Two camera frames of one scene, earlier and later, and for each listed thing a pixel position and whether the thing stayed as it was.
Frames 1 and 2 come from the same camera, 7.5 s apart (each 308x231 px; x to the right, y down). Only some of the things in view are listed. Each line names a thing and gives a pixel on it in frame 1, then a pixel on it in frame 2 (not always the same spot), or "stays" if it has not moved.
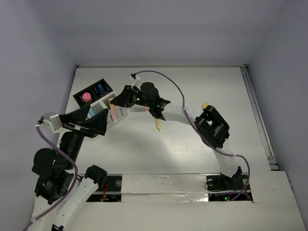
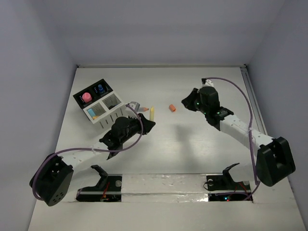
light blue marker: x=91 y=112 stays
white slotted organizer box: x=115 y=113 stays
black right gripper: x=124 y=98 → x=188 y=100
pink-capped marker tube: x=86 y=97 stays
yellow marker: x=158 y=124 → x=152 y=113
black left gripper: x=80 y=127 → x=143 y=123
